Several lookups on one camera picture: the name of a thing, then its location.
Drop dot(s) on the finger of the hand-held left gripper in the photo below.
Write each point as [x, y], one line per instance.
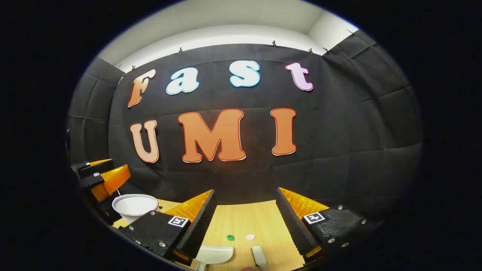
[109, 180]
[94, 168]

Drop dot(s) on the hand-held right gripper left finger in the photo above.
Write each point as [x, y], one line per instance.
[199, 222]

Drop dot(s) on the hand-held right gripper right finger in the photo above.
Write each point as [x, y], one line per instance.
[292, 222]

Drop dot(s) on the white ribbed garbage bin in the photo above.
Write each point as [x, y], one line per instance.
[133, 206]

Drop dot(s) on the grey plastic dustpan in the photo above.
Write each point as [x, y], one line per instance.
[214, 255]

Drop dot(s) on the white paper ball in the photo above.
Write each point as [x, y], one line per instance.
[250, 237]

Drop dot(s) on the small grey broom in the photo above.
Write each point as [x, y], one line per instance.
[259, 258]

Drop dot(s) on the wooden desktop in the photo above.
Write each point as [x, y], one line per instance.
[243, 218]

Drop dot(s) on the row of small cloth clips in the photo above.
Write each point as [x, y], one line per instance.
[274, 44]

